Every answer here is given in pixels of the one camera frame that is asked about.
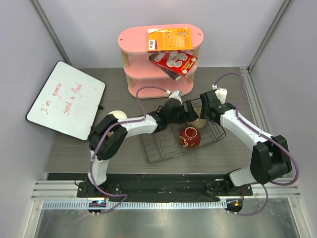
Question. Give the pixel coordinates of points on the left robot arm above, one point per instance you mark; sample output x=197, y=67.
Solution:
x=107, y=137

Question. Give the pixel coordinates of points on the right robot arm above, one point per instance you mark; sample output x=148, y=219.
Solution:
x=269, y=158

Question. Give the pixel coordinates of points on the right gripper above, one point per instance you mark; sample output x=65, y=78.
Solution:
x=203, y=113

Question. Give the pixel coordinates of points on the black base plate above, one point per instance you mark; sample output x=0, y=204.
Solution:
x=167, y=188

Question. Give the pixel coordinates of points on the red book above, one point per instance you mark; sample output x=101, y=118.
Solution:
x=174, y=64

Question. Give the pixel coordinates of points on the orange book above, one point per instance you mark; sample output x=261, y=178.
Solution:
x=172, y=39

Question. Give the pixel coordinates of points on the tan bowl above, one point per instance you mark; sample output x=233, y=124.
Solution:
x=198, y=123

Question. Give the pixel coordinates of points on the pink three-tier shelf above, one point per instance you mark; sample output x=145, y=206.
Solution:
x=140, y=71

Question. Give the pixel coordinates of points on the white dry-erase board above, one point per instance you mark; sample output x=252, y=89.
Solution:
x=68, y=102

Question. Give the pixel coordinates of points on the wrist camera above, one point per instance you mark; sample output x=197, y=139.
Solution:
x=176, y=94
x=221, y=93

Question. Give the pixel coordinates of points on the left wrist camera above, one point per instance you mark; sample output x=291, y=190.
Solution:
x=176, y=94

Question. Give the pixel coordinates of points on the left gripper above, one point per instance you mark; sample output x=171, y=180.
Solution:
x=189, y=115

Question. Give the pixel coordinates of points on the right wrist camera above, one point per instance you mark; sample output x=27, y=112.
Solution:
x=221, y=93

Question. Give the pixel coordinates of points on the white slotted cable duct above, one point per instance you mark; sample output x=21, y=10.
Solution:
x=101, y=205

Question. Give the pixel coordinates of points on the red patterned bowl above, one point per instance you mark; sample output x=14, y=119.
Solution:
x=189, y=137

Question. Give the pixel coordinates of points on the black wire dish rack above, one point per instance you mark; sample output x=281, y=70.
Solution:
x=164, y=144

